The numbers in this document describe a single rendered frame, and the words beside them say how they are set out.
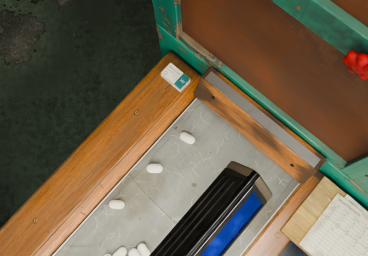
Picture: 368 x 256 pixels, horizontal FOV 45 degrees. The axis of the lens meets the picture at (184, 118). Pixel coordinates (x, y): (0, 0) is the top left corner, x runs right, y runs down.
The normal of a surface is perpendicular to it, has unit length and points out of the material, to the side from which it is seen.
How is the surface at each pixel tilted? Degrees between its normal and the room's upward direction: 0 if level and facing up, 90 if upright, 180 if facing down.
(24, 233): 0
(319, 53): 90
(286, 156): 66
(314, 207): 0
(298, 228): 0
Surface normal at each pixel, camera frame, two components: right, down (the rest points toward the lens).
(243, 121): -0.63, 0.56
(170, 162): -0.03, -0.25
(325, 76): -0.66, 0.73
